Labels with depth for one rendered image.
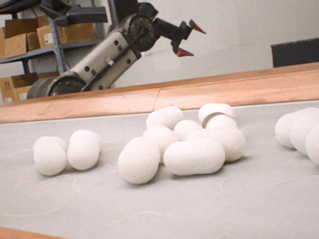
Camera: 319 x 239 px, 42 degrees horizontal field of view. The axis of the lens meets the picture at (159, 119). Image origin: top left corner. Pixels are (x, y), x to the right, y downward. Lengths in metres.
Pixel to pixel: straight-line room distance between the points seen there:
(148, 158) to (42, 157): 0.08
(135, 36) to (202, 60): 1.60
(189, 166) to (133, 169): 0.03
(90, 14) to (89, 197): 1.48
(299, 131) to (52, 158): 0.14
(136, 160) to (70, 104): 0.37
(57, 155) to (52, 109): 0.33
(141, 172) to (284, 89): 0.22
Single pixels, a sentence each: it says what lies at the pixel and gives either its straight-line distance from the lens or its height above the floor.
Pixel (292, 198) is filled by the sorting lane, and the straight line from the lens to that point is 0.17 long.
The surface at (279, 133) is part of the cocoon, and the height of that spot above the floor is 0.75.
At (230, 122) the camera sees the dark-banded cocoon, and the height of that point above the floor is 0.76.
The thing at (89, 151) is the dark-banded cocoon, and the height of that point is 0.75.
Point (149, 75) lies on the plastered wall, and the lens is 3.01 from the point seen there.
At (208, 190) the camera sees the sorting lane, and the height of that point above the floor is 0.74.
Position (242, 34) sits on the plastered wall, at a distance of 2.55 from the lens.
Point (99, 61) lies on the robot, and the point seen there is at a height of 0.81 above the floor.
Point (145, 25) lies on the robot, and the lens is 1.17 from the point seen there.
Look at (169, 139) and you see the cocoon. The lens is 0.23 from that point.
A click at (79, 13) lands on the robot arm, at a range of 1.70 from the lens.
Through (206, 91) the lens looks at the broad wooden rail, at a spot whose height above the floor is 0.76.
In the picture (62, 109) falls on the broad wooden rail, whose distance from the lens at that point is 0.57.
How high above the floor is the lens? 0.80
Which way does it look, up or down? 9 degrees down
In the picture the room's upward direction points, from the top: 10 degrees counter-clockwise
